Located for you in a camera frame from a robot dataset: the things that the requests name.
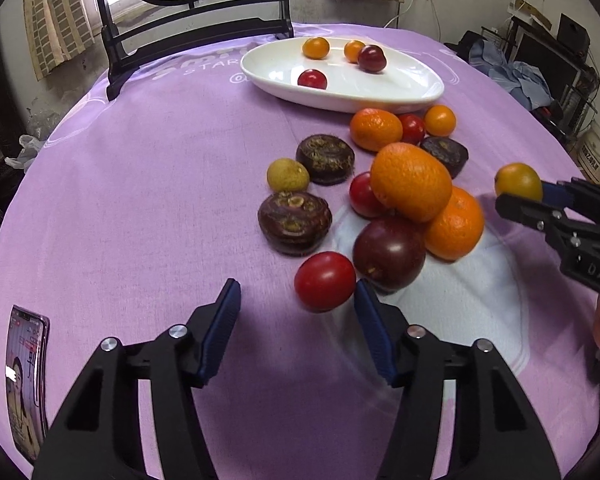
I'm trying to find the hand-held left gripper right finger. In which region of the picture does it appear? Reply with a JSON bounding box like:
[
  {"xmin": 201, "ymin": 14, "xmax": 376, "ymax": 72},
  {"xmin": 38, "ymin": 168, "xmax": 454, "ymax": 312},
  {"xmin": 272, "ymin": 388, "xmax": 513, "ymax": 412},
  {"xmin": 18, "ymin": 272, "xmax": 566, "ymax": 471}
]
[{"xmin": 354, "ymin": 279, "xmax": 563, "ymax": 480}]

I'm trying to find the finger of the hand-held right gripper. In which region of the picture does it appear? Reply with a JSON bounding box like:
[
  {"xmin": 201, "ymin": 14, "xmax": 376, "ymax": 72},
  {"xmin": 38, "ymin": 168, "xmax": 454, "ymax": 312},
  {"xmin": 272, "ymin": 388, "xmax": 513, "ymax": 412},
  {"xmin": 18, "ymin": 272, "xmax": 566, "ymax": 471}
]
[
  {"xmin": 540, "ymin": 177, "xmax": 600, "ymax": 221},
  {"xmin": 495, "ymin": 192, "xmax": 581, "ymax": 241}
]

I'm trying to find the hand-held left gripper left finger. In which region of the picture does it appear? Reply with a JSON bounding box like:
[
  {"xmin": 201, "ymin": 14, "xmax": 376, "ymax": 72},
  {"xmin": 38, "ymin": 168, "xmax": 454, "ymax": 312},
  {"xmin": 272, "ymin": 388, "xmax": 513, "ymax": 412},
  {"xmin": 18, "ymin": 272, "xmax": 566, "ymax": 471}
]
[{"xmin": 32, "ymin": 279, "xmax": 242, "ymax": 480}]

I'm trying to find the yellow-green cherry tomato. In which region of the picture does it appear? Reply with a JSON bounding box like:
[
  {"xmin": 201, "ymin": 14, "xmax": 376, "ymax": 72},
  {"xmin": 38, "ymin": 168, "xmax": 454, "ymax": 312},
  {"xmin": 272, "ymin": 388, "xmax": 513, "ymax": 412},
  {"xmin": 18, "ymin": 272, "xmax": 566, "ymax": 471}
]
[{"xmin": 494, "ymin": 162, "xmax": 544, "ymax": 202}]

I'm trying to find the small tangerine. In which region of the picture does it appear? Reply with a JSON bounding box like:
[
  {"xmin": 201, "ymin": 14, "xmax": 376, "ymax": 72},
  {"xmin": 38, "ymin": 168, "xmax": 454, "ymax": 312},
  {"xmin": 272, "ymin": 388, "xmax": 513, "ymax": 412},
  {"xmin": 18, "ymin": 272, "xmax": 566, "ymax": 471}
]
[
  {"xmin": 350, "ymin": 108, "xmax": 404, "ymax": 153},
  {"xmin": 422, "ymin": 186, "xmax": 485, "ymax": 262}
]

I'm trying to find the large dark purple tomato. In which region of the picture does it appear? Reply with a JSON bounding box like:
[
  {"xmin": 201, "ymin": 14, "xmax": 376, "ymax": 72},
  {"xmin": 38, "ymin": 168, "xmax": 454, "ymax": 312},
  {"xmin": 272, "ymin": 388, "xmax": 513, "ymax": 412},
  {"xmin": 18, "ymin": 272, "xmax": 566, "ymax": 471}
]
[{"xmin": 352, "ymin": 216, "xmax": 427, "ymax": 293}]

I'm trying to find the dark brown water chestnut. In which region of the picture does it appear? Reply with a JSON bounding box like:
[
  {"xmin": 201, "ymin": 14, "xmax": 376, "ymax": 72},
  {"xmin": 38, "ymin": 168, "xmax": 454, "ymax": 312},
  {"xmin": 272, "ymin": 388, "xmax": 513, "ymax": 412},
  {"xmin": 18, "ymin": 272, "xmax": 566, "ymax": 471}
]
[
  {"xmin": 295, "ymin": 133, "xmax": 356, "ymax": 186},
  {"xmin": 257, "ymin": 190, "xmax": 333, "ymax": 256},
  {"xmin": 419, "ymin": 136, "xmax": 470, "ymax": 180}
]

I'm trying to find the large orange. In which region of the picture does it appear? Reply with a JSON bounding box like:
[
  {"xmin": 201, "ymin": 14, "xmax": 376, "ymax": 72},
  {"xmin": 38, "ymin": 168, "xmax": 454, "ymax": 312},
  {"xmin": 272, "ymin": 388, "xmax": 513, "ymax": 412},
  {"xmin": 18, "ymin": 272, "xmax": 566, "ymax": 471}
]
[{"xmin": 370, "ymin": 142, "xmax": 454, "ymax": 224}]

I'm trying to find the orange cherry tomato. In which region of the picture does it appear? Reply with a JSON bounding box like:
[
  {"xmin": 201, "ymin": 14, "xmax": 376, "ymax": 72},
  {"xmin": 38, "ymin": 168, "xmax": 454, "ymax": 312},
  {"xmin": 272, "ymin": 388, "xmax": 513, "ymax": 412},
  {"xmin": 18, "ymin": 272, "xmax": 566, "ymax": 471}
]
[
  {"xmin": 423, "ymin": 105, "xmax": 457, "ymax": 138},
  {"xmin": 302, "ymin": 36, "xmax": 330, "ymax": 60},
  {"xmin": 343, "ymin": 40, "xmax": 367, "ymax": 64}
]

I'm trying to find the tan longan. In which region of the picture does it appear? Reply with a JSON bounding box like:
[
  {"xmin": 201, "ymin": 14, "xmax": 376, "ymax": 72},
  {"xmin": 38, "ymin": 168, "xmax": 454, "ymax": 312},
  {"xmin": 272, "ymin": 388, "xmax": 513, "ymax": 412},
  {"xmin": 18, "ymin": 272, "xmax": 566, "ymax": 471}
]
[{"xmin": 266, "ymin": 158, "xmax": 311, "ymax": 193}]

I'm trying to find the white oval plate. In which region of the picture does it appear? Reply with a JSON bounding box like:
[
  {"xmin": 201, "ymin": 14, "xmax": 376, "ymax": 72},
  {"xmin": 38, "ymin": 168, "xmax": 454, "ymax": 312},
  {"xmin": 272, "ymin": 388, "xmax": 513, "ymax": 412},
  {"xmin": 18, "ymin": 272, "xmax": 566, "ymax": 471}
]
[{"xmin": 240, "ymin": 36, "xmax": 446, "ymax": 115}]

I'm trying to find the white bucket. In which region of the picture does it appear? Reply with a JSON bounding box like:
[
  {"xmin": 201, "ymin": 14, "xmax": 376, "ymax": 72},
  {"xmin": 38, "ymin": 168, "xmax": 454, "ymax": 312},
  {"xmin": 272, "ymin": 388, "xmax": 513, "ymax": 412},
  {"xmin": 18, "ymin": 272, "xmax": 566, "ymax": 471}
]
[{"xmin": 570, "ymin": 120, "xmax": 600, "ymax": 186}]

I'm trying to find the blue clothes pile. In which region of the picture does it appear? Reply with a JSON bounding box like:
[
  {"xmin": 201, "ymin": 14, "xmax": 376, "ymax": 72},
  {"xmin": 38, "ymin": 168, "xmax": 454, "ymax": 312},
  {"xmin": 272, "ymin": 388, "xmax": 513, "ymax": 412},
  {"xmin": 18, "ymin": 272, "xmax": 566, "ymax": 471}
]
[{"xmin": 467, "ymin": 40, "xmax": 556, "ymax": 111}]

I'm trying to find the black equipment shelf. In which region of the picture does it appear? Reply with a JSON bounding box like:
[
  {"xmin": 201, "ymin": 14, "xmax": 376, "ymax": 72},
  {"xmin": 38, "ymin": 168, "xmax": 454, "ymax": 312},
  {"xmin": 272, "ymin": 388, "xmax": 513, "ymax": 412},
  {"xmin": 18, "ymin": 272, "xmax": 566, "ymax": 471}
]
[{"xmin": 510, "ymin": 12, "xmax": 600, "ymax": 136}]

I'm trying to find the black speaker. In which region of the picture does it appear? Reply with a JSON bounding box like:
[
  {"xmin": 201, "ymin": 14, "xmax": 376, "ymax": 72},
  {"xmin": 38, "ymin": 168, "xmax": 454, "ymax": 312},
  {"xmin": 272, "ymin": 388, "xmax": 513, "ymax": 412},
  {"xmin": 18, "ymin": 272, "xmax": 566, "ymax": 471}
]
[{"xmin": 559, "ymin": 14, "xmax": 592, "ymax": 58}]

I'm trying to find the purple tablecloth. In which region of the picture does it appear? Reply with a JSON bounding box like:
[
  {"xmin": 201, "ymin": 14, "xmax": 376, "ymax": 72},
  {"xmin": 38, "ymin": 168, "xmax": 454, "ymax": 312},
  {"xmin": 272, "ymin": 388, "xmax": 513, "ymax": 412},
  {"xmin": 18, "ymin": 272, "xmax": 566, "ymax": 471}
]
[{"xmin": 0, "ymin": 22, "xmax": 600, "ymax": 480}]

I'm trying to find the cardboard box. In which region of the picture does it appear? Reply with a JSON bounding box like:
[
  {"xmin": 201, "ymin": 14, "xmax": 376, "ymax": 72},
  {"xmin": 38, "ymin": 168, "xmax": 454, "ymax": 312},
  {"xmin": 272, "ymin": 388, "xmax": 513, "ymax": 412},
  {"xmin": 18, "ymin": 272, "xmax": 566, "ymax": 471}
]
[{"xmin": 507, "ymin": 0, "xmax": 553, "ymax": 28}]

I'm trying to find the smartphone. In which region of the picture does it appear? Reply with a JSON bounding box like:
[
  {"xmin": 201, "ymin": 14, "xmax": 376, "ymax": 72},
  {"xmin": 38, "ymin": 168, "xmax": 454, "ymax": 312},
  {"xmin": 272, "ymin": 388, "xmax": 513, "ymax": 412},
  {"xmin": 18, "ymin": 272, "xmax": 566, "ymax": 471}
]
[{"xmin": 6, "ymin": 304, "xmax": 50, "ymax": 465}]

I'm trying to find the dark red cherry tomato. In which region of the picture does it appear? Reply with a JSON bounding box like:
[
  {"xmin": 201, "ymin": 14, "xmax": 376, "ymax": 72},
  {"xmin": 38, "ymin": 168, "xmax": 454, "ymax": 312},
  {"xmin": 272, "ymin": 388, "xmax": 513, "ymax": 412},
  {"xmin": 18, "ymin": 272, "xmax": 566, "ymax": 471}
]
[{"xmin": 357, "ymin": 45, "xmax": 387, "ymax": 73}]

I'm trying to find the white plastic bag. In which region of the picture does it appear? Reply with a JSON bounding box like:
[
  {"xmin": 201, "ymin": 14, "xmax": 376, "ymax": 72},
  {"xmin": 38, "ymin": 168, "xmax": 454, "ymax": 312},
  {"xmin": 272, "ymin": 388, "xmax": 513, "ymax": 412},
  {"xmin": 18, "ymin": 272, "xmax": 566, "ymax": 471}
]
[{"xmin": 5, "ymin": 132, "xmax": 46, "ymax": 171}]

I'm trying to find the black chair with painted panel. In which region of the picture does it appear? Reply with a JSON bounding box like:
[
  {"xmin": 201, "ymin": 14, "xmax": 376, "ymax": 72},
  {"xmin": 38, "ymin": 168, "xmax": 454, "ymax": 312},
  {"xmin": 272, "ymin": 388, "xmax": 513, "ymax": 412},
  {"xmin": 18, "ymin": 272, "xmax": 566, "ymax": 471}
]
[{"xmin": 89, "ymin": 0, "xmax": 295, "ymax": 102}]

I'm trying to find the white cable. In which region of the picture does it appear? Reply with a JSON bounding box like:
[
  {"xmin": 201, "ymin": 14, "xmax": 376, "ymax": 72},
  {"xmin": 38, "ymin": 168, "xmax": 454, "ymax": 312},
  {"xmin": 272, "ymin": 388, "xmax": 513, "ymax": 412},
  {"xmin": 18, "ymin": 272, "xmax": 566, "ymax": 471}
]
[{"xmin": 384, "ymin": 0, "xmax": 441, "ymax": 41}]

